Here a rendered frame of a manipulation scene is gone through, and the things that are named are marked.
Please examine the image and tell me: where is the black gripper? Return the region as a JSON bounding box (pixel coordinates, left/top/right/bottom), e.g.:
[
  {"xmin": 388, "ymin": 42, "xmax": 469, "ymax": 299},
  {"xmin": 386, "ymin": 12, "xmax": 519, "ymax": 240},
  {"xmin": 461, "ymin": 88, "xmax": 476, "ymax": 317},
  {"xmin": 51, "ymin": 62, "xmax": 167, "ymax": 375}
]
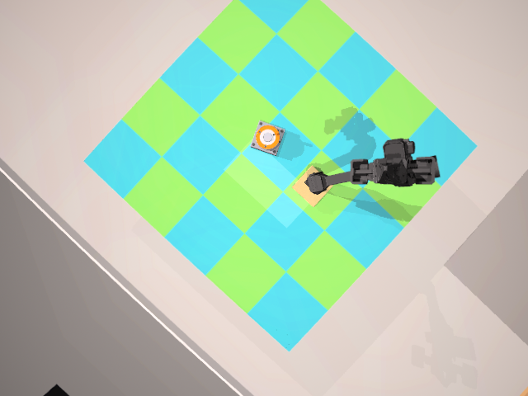
[{"xmin": 351, "ymin": 157, "xmax": 436, "ymax": 185}]

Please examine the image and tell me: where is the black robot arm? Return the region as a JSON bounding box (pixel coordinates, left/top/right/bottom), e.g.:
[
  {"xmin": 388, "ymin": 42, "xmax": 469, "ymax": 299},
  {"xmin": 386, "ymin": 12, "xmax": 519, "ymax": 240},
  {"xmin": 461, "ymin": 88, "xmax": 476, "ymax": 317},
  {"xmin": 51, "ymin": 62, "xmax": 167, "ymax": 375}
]
[{"xmin": 304, "ymin": 139, "xmax": 440, "ymax": 195}]

